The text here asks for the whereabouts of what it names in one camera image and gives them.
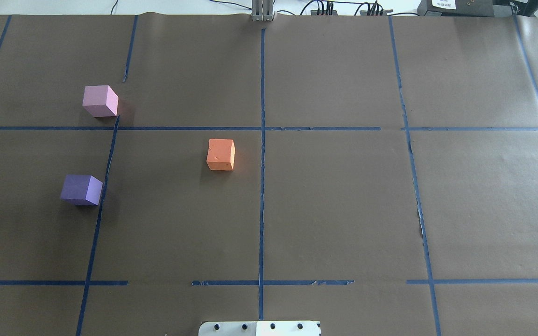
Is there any pink foam cube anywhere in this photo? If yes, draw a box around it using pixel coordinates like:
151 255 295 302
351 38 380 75
82 85 119 118

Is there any black power strip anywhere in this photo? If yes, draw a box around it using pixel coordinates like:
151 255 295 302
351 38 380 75
358 9 393 16
311 7 338 16

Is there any orange foam cube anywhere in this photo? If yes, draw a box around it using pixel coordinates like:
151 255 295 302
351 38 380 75
206 138 235 171

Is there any purple foam cube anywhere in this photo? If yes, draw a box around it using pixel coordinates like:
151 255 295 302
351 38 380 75
60 175 103 206

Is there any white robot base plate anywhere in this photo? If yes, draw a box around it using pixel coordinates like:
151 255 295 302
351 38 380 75
198 320 322 336

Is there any black device with label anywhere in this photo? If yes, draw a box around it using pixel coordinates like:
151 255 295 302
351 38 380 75
417 0 495 17

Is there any grey metal post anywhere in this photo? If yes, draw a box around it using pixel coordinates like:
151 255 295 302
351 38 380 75
251 0 275 21

